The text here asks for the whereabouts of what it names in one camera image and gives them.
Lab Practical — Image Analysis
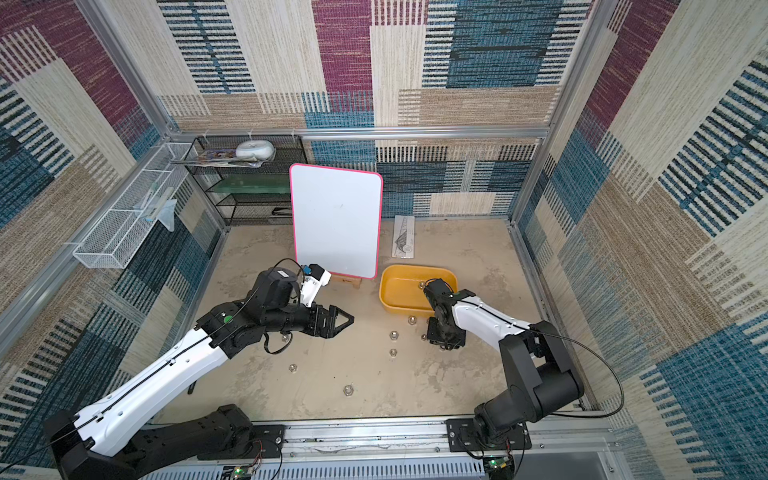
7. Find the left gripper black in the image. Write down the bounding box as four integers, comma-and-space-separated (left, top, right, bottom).
262, 299, 355, 338

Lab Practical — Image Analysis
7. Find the yellow plastic storage box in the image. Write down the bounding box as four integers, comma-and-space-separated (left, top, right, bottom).
379, 264, 458, 317

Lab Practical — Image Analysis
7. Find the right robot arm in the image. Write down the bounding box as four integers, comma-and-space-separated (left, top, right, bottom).
423, 278, 584, 446

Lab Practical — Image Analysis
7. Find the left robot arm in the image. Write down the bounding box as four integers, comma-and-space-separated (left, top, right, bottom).
44, 264, 354, 479

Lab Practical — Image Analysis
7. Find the wooden whiteboard stand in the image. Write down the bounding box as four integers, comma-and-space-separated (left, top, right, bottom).
339, 275, 362, 289

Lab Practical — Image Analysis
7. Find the white printed packet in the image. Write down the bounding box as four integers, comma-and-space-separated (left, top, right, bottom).
392, 215, 415, 259

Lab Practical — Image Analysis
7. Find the pink framed whiteboard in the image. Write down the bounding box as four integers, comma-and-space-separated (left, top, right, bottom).
289, 164, 384, 279

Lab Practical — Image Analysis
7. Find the white round device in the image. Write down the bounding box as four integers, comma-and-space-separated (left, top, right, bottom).
235, 140, 276, 161

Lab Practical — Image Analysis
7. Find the magazine on shelf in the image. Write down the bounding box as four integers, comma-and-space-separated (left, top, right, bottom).
171, 150, 276, 168

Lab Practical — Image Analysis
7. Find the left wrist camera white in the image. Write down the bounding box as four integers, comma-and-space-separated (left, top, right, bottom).
300, 264, 332, 307

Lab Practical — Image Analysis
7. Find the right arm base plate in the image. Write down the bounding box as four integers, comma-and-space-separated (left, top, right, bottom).
445, 417, 532, 453

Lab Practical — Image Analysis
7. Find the aluminium front rail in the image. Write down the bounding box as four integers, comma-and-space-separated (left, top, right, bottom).
152, 415, 632, 479

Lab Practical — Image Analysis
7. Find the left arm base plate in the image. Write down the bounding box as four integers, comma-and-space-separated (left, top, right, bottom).
196, 424, 285, 460

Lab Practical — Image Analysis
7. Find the black wire shelf rack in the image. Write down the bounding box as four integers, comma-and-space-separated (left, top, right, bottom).
183, 134, 308, 226

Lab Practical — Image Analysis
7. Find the white wire wall basket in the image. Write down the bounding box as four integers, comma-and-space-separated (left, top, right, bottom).
73, 142, 189, 269

